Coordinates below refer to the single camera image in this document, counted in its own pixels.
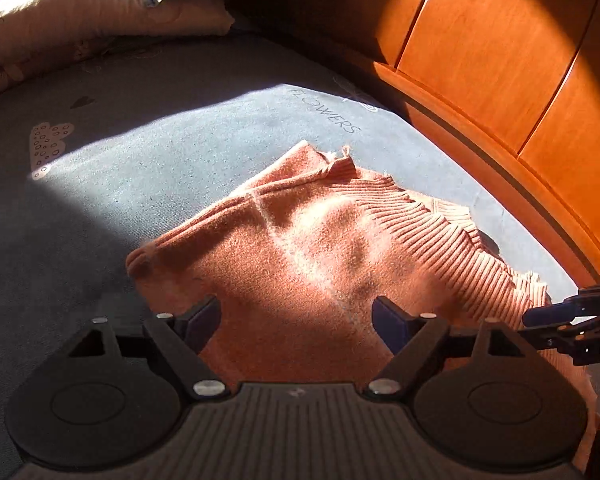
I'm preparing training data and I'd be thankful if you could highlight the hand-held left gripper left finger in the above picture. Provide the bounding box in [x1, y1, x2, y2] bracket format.
[67, 294, 230, 404]

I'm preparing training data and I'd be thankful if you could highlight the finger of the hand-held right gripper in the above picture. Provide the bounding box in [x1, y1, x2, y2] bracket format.
[522, 282, 600, 328]
[517, 316, 600, 353]

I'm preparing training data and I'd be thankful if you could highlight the pink floral quilt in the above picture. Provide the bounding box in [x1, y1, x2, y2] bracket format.
[0, 0, 236, 103]

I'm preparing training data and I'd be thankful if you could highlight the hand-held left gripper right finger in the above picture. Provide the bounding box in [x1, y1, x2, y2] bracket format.
[364, 296, 528, 404]

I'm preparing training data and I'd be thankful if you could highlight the orange knit sweater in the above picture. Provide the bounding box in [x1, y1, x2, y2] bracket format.
[125, 140, 598, 461]

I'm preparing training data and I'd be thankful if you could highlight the wooden headboard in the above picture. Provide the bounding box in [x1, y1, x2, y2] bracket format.
[230, 0, 600, 288]

